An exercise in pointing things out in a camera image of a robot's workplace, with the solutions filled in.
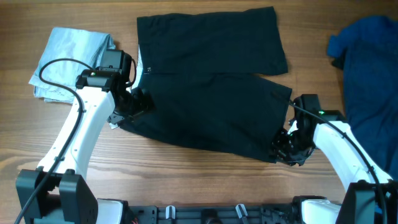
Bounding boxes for black shorts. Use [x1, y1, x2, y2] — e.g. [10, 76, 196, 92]
[122, 7, 292, 162]

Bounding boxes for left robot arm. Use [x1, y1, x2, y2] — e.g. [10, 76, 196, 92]
[16, 49, 154, 223]

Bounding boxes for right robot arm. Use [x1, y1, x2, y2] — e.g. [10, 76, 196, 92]
[272, 93, 397, 223]

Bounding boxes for folded light blue jeans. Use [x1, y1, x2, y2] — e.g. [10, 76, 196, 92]
[29, 27, 116, 104]

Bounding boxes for dark blue garment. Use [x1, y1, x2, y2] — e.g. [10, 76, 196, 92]
[327, 16, 397, 179]

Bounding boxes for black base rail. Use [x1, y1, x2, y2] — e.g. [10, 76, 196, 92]
[96, 203, 312, 224]

